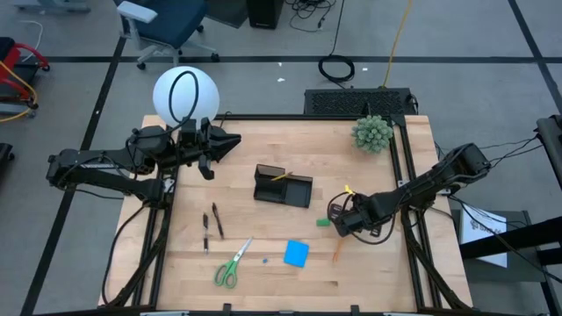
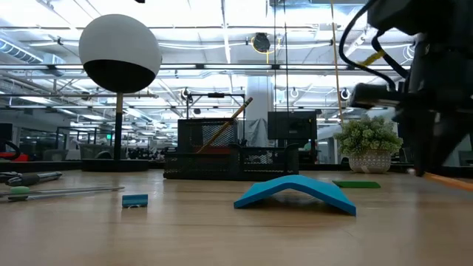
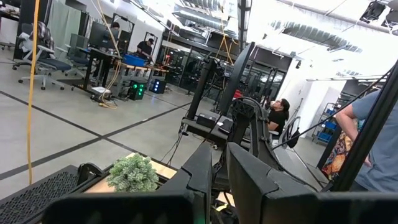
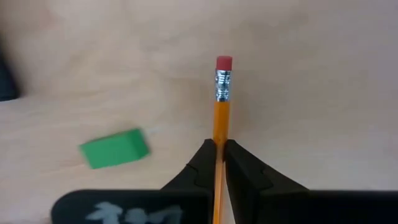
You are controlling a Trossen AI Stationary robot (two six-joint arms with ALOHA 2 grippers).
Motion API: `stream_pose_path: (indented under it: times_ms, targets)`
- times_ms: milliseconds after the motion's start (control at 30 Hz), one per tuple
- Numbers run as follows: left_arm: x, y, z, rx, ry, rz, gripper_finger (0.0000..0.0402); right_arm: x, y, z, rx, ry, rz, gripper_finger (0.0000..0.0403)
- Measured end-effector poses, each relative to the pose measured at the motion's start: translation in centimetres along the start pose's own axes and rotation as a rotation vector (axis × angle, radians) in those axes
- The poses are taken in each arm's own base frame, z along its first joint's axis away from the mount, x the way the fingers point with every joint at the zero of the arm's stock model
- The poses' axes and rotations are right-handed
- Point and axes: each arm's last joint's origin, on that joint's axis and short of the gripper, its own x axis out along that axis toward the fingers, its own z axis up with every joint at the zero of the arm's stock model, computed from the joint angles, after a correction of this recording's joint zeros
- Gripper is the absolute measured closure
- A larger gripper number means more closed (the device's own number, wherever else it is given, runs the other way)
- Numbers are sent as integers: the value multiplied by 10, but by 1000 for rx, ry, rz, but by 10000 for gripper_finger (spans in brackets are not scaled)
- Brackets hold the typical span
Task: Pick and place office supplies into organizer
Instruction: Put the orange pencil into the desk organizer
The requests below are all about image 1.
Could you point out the red cart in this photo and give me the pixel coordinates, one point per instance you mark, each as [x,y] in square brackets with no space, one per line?
[13,52]

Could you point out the white globe table lamp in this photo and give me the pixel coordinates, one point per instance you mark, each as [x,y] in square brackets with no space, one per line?
[206,88]

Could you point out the black aluminium table frame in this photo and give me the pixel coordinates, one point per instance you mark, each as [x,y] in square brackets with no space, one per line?
[307,117]

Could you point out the black floor box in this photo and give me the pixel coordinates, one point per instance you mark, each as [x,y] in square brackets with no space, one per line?
[264,13]

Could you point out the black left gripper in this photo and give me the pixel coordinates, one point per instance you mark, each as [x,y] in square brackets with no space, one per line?
[189,147]

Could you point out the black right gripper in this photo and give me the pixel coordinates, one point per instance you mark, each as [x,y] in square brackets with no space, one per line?
[353,217]

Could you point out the black mesh desk organizer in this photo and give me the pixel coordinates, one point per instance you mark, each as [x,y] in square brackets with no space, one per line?
[294,193]

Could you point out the orange pencil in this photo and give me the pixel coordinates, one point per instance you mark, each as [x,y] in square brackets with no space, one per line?
[338,252]

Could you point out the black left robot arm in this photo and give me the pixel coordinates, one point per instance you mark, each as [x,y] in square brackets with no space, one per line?
[101,169]

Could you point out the blue office chair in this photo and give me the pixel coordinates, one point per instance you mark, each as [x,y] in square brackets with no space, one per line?
[175,22]

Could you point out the yellow pencil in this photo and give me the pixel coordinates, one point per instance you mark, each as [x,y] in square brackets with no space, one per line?
[281,177]

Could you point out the grey furniture base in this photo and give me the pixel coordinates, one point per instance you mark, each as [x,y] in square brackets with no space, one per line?
[52,6]

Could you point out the black keyboard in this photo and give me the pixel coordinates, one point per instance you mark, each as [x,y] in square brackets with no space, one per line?
[351,102]

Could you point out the green sticky note pad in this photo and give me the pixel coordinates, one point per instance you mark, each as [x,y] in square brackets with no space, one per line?
[323,222]

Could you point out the blue sticky note pad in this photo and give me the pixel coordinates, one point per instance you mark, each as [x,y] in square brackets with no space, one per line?
[296,253]

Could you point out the black pen with clear barrel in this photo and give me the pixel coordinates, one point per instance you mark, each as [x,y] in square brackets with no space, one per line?
[205,232]

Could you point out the white paper sheet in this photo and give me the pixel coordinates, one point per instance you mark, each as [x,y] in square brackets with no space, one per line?
[483,246]

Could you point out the black side equipment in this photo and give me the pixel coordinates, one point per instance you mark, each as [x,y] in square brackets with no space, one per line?
[551,145]

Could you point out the potted green plant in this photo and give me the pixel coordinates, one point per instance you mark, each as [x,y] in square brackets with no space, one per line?
[372,134]

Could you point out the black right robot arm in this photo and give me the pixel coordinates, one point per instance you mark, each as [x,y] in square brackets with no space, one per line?
[421,188]

